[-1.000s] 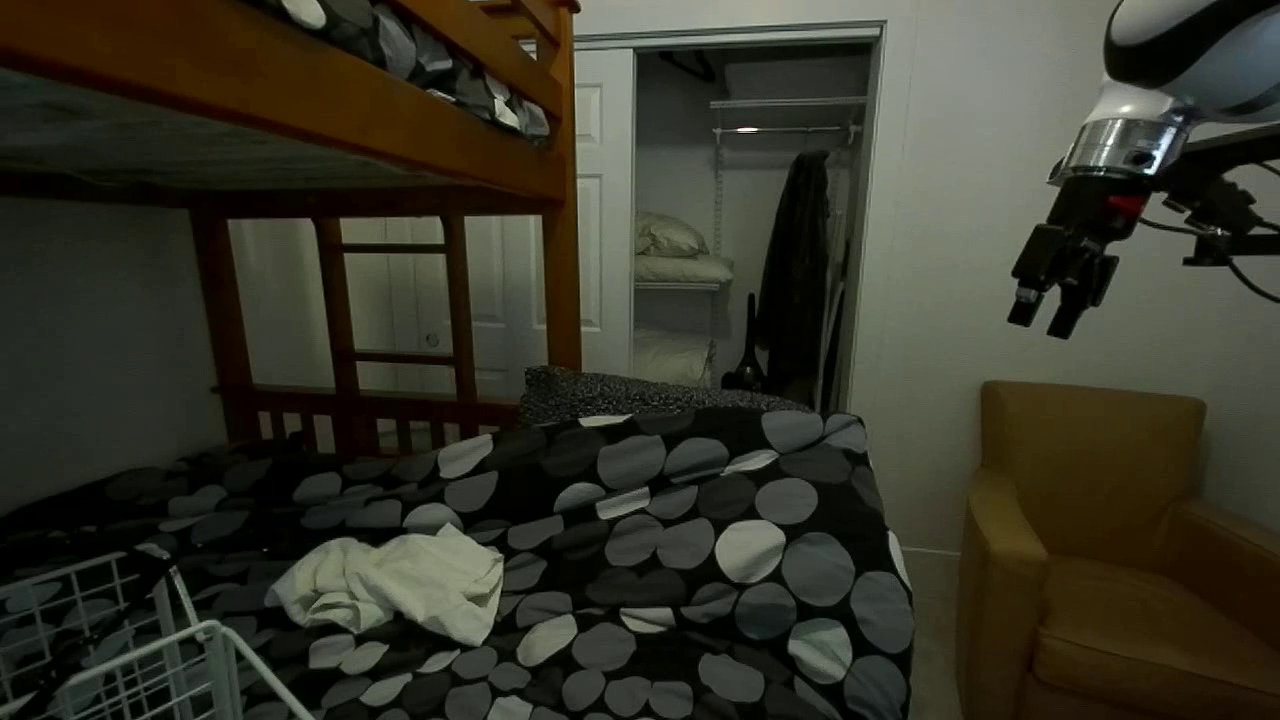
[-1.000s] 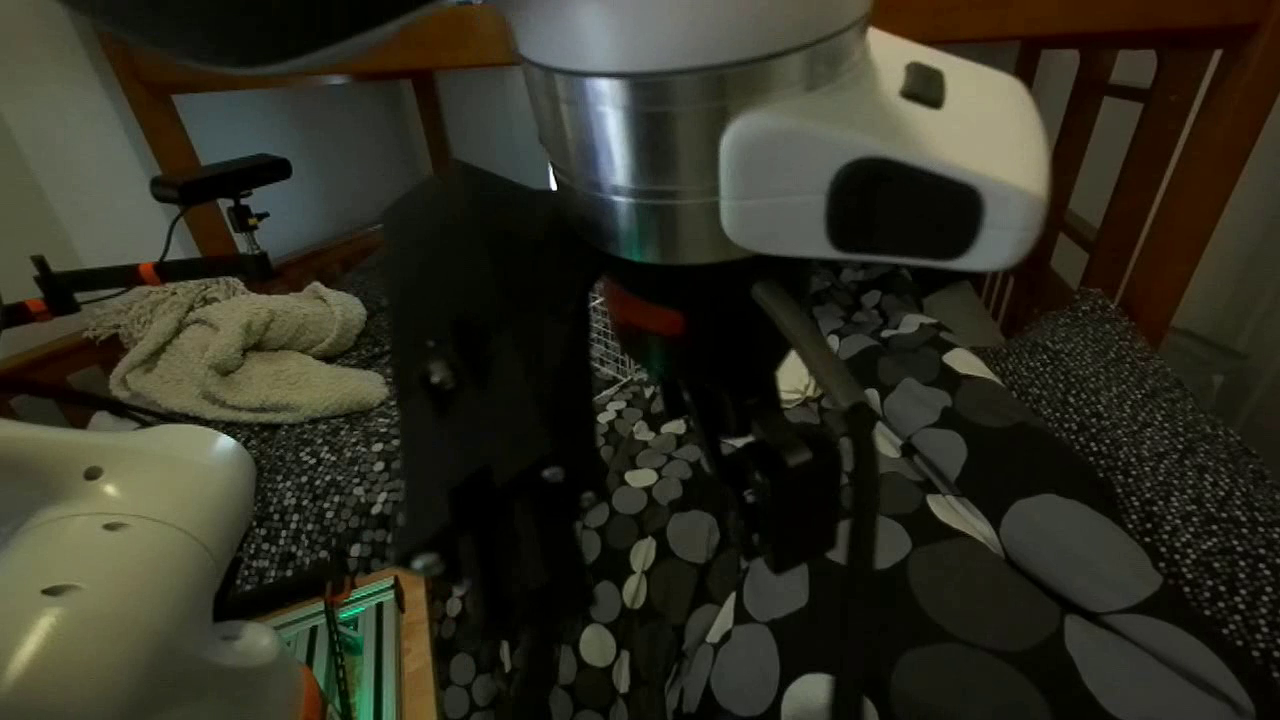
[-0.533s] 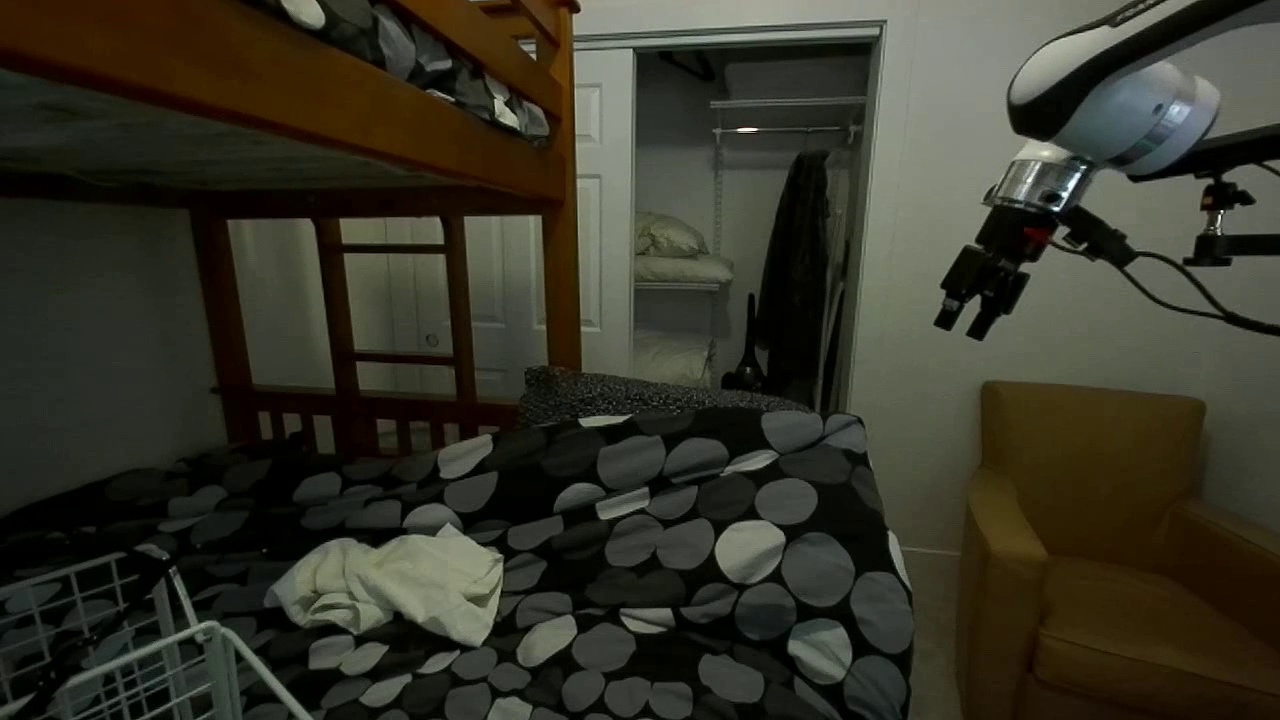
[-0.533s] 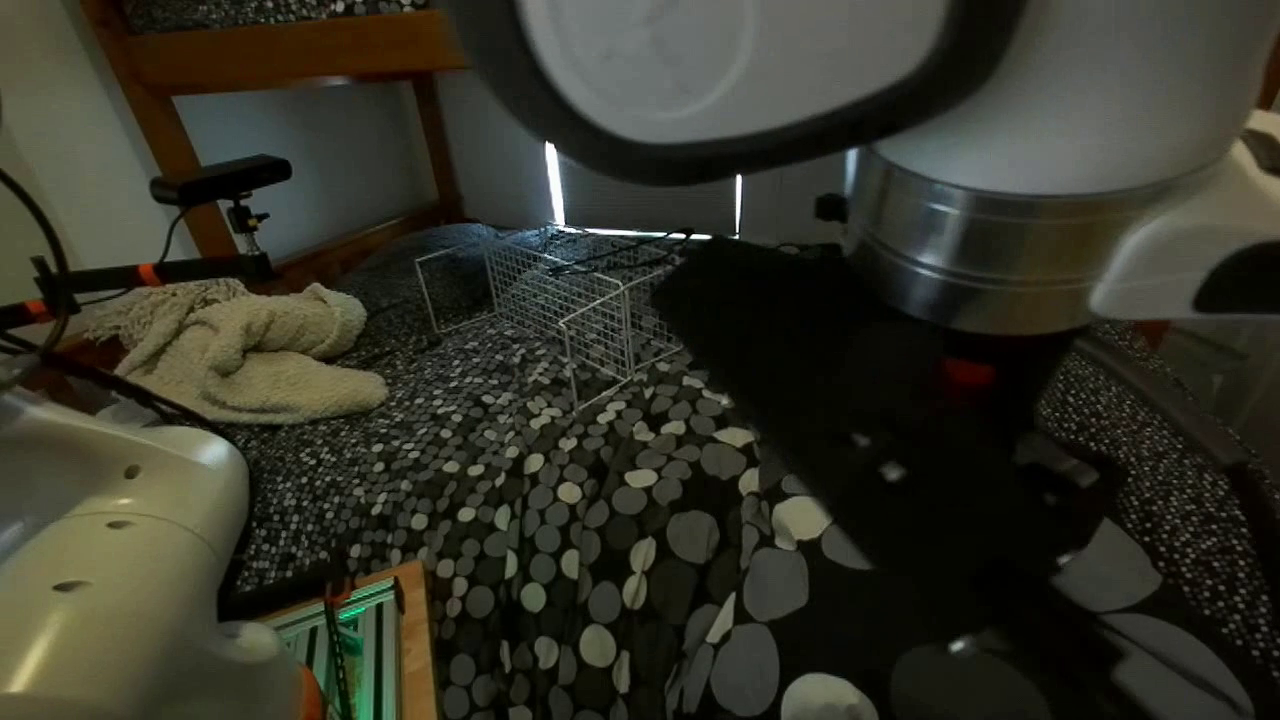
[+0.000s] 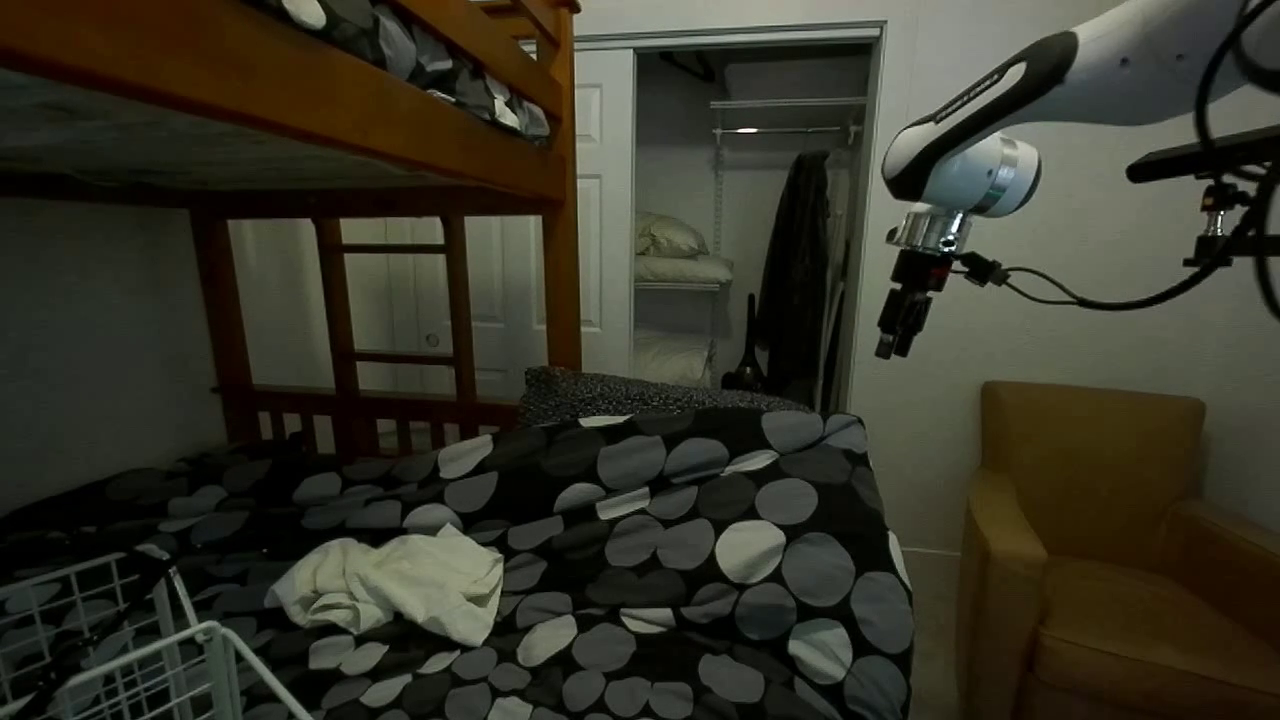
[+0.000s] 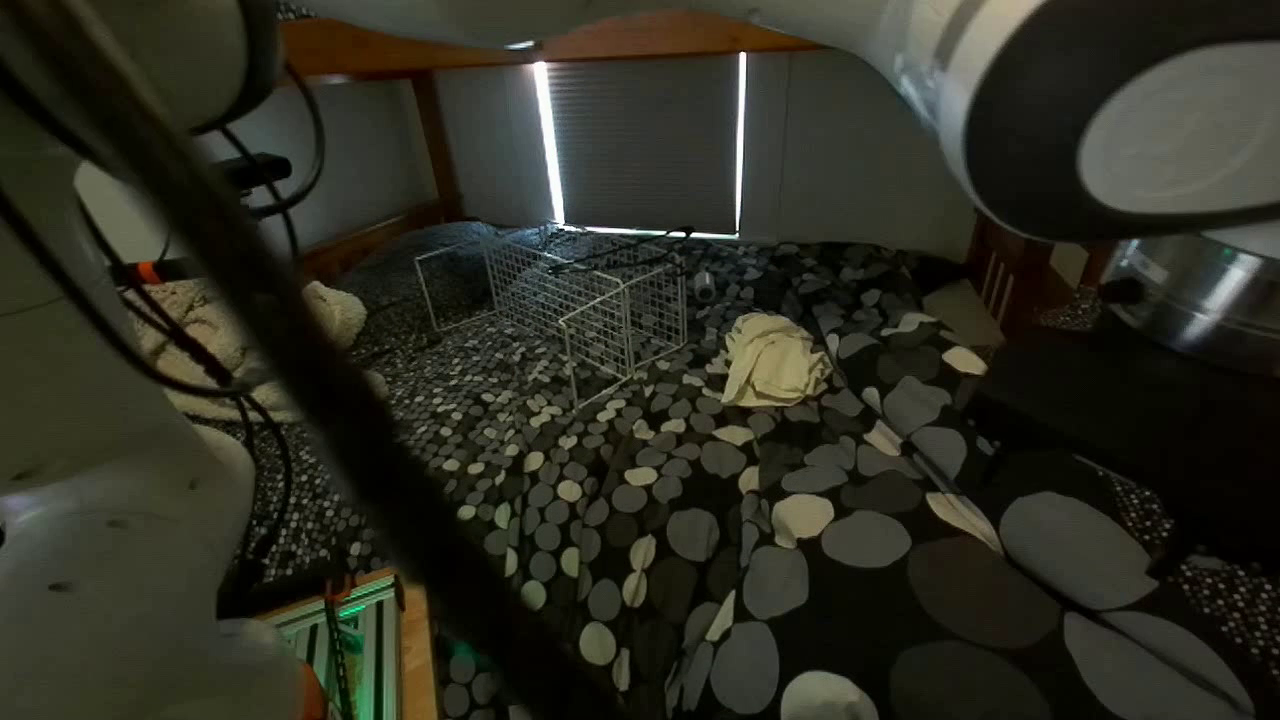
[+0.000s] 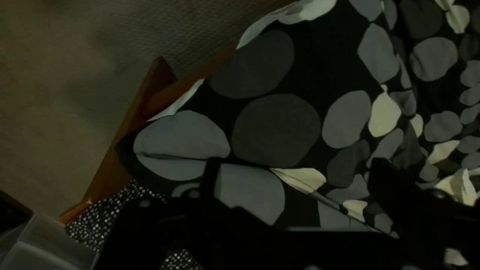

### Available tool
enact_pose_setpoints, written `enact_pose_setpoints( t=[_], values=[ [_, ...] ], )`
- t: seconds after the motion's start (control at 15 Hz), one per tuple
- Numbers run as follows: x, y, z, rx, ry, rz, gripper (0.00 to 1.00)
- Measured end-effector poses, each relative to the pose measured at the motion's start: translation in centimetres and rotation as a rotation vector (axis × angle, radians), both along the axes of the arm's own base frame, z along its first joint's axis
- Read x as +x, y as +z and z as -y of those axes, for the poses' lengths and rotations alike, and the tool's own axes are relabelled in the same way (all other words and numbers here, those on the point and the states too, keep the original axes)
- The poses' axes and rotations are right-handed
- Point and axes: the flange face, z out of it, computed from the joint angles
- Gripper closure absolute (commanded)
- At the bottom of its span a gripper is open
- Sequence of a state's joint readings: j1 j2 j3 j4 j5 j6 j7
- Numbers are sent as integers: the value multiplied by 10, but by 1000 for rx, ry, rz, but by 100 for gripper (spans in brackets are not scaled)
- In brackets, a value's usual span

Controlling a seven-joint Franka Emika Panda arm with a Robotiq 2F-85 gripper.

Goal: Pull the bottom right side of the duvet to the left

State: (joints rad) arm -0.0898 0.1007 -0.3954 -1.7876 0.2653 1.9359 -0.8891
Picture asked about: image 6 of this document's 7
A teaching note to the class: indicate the wooden bunk bed frame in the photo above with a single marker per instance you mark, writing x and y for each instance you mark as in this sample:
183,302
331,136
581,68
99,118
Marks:
403,54

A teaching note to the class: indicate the black grey spotted duvet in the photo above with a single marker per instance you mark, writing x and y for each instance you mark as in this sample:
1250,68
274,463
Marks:
747,535

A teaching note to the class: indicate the green framed box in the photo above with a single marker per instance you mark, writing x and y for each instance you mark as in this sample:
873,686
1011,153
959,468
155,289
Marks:
361,643

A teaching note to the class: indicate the cream pillow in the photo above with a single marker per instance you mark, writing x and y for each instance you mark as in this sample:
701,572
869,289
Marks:
331,314

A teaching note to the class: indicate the grey window blind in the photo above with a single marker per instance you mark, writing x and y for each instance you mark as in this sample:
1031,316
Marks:
645,144

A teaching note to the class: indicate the white crumpled cloth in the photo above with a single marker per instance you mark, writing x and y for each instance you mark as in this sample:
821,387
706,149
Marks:
772,360

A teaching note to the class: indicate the shiny metal container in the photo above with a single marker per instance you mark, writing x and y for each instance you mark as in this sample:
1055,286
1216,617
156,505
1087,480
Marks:
1203,292

